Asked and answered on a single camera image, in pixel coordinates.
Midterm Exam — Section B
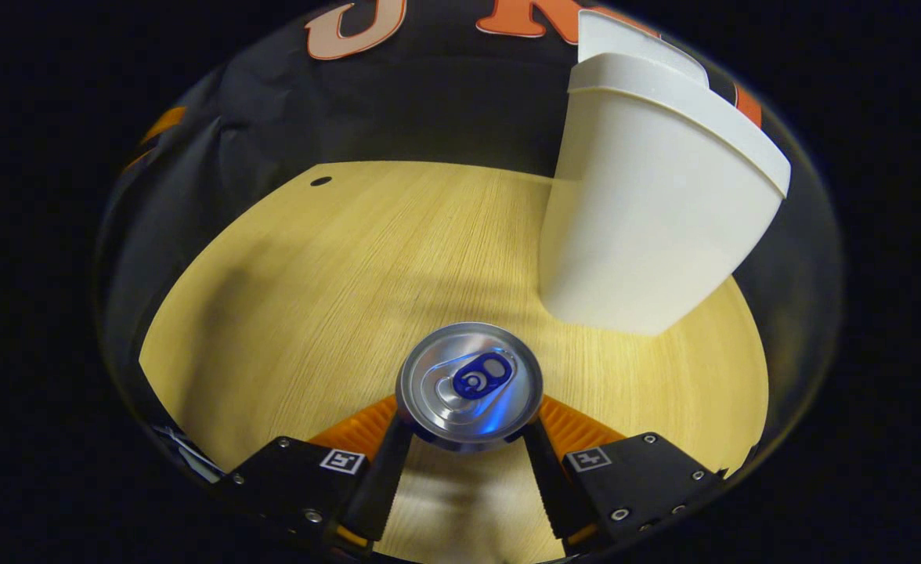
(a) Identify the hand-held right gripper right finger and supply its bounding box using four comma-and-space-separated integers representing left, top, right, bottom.
522, 394, 728, 549

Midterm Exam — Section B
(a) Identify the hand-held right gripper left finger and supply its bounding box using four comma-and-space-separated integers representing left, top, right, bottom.
210, 394, 415, 553

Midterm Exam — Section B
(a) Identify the blue pop can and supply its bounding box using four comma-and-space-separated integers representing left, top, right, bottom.
395, 322, 544, 454

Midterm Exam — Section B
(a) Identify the white desktop garbage bin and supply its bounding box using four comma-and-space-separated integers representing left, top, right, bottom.
537, 9, 792, 336

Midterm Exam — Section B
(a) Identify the wooden desktop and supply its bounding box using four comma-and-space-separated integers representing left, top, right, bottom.
139, 161, 771, 564

